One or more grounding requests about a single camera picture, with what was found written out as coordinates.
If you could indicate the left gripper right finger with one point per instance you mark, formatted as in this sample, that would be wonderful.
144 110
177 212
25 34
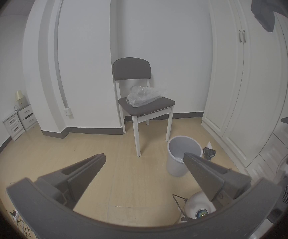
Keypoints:
213 178

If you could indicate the white wall socket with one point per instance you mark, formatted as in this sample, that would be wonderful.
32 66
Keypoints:
69 112

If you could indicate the white wardrobe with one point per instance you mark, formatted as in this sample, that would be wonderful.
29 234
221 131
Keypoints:
248 96

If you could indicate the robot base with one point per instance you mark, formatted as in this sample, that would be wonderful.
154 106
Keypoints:
200 205

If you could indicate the pale grey trash bin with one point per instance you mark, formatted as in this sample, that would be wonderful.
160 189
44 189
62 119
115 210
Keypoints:
176 165

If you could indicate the white bedside table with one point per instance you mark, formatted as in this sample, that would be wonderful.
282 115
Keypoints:
29 117
13 127

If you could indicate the black plastic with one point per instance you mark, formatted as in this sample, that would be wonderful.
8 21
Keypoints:
209 153

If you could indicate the clear plastic bag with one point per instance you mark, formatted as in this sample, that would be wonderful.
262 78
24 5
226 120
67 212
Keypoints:
144 96

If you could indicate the small table lamp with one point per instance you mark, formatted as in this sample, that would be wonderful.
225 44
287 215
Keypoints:
19 97

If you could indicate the white chair grey cushions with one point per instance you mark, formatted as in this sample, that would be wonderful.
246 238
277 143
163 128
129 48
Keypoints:
131 68

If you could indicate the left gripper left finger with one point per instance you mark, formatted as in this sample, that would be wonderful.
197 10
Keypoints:
66 180

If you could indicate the crumpled white printed paper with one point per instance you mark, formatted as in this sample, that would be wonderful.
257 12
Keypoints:
209 145

